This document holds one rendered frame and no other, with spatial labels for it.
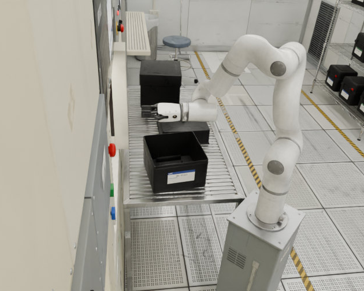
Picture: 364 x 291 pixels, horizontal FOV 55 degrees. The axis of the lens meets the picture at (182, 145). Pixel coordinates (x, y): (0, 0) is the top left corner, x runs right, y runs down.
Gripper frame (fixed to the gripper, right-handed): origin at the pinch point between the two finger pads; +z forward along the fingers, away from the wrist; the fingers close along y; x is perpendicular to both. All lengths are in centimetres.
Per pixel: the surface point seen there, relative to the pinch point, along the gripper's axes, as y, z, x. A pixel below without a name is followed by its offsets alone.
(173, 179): -4.8, -13.2, -34.8
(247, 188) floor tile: 84, -86, -119
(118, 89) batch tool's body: 16.7, 12.9, 2.6
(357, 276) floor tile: -4, -139, -119
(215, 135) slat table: 48, -44, -43
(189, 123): 45, -26, -33
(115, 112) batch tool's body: 16.6, 15.1, -10.1
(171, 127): 40, -15, -33
